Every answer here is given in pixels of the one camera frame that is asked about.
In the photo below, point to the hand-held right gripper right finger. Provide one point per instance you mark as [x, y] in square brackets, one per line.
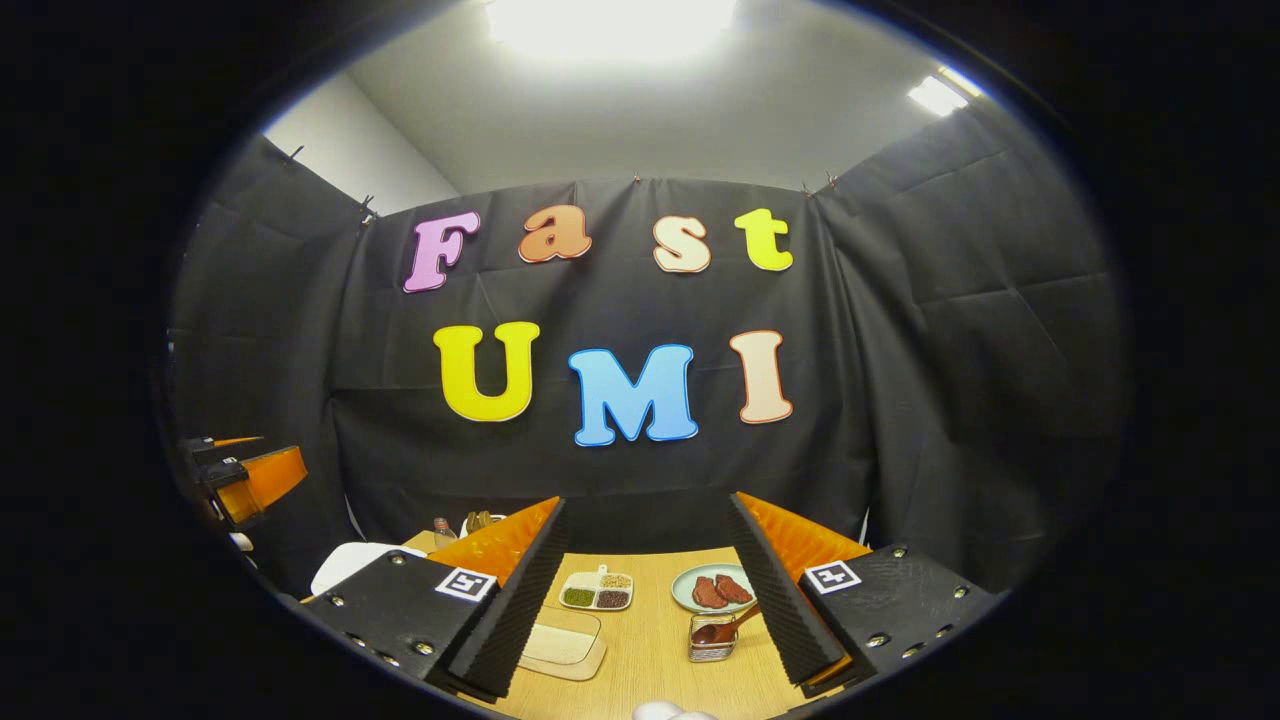
[780, 600]

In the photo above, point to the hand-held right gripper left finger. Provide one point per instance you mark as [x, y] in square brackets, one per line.
[515, 610]

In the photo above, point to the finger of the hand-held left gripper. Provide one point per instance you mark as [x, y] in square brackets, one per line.
[265, 480]
[225, 442]

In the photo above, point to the clear container of rice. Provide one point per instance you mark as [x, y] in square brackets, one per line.
[560, 645]

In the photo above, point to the dark wooden spoon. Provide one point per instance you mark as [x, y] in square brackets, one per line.
[715, 632]

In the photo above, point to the clear chopstick holder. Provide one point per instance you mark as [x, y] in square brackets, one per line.
[712, 652]

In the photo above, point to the white rice cooker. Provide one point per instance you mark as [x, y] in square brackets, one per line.
[355, 562]

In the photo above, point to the reddish meat piece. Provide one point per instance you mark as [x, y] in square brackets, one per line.
[733, 589]
[707, 593]

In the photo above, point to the white divided bean dish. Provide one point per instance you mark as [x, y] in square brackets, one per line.
[597, 588]

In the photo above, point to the cream toaster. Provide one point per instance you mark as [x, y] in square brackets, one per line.
[497, 522]

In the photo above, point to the light green plate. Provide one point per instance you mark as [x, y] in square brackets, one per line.
[683, 585]

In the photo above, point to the clear water bottle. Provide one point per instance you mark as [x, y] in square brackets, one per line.
[443, 533]

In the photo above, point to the black backdrop cloth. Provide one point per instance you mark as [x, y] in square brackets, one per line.
[900, 400]

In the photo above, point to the small ceiling light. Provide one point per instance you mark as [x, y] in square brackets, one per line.
[938, 95]

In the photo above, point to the large ceiling light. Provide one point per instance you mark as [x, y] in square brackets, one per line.
[610, 25]

